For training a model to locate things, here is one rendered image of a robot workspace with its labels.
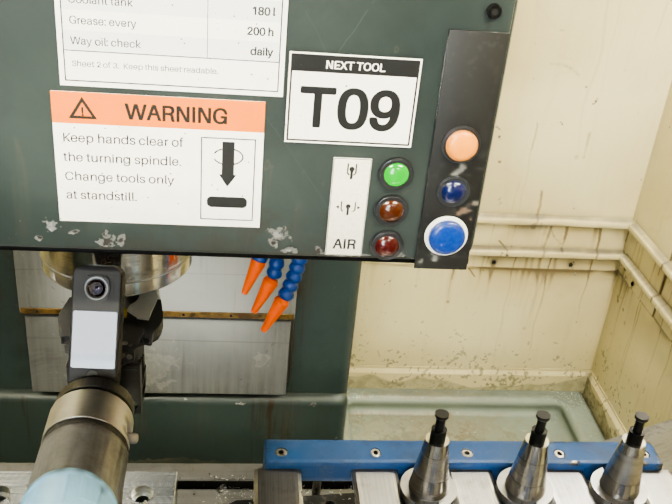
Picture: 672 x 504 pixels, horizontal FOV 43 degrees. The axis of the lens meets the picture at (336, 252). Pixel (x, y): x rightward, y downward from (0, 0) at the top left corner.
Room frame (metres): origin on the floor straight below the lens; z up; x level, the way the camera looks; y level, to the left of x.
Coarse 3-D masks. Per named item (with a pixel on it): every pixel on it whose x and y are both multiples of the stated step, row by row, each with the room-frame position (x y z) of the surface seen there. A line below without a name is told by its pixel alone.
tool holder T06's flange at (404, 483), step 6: (408, 474) 0.72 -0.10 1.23; (402, 480) 0.71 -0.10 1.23; (408, 480) 0.72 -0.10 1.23; (450, 480) 0.72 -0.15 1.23; (402, 486) 0.71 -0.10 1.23; (408, 486) 0.71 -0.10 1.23; (450, 486) 0.71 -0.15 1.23; (456, 486) 0.71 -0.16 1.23; (402, 492) 0.70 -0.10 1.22; (408, 492) 0.70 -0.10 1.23; (450, 492) 0.70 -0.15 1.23; (456, 492) 0.70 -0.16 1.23; (402, 498) 0.70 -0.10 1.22; (408, 498) 0.69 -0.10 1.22; (414, 498) 0.69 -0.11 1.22; (444, 498) 0.69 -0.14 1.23; (450, 498) 0.69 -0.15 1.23
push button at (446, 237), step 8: (440, 224) 0.62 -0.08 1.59; (448, 224) 0.62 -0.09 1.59; (456, 224) 0.62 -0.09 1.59; (432, 232) 0.62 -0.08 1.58; (440, 232) 0.62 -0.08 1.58; (448, 232) 0.62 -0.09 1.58; (456, 232) 0.62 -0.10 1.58; (464, 232) 0.62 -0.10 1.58; (432, 240) 0.62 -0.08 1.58; (440, 240) 0.62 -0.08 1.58; (448, 240) 0.62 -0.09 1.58; (456, 240) 0.62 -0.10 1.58; (464, 240) 0.62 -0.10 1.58; (432, 248) 0.62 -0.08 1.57; (440, 248) 0.62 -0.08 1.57; (448, 248) 0.62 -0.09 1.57; (456, 248) 0.62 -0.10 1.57
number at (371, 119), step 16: (352, 80) 0.62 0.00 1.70; (336, 96) 0.61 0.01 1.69; (352, 96) 0.62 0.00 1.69; (368, 96) 0.62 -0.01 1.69; (384, 96) 0.62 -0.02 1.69; (400, 96) 0.62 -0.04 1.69; (336, 112) 0.61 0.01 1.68; (352, 112) 0.62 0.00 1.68; (368, 112) 0.62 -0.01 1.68; (384, 112) 0.62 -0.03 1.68; (400, 112) 0.62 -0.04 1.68; (336, 128) 0.61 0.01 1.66; (352, 128) 0.62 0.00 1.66; (368, 128) 0.62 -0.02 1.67; (384, 128) 0.62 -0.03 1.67; (400, 128) 0.62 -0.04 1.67
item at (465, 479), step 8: (456, 472) 0.75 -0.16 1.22; (464, 472) 0.75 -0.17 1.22; (472, 472) 0.75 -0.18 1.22; (480, 472) 0.75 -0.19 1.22; (488, 472) 0.75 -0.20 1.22; (456, 480) 0.73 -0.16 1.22; (464, 480) 0.73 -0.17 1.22; (472, 480) 0.74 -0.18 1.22; (480, 480) 0.74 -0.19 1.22; (488, 480) 0.74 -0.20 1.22; (464, 488) 0.72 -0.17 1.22; (472, 488) 0.72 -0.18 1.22; (480, 488) 0.72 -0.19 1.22; (488, 488) 0.72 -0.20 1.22; (456, 496) 0.71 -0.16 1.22; (464, 496) 0.71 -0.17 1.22; (472, 496) 0.71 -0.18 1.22; (480, 496) 0.71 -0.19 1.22; (488, 496) 0.71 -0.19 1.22; (496, 496) 0.71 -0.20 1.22
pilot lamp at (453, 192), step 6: (444, 186) 0.62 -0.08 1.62; (450, 186) 0.62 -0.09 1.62; (456, 186) 0.62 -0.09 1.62; (462, 186) 0.62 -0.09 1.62; (444, 192) 0.62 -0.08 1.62; (450, 192) 0.62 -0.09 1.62; (456, 192) 0.62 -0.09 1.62; (462, 192) 0.62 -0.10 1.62; (444, 198) 0.62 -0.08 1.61; (450, 198) 0.62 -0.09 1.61; (456, 198) 0.62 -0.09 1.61; (462, 198) 0.62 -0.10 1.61
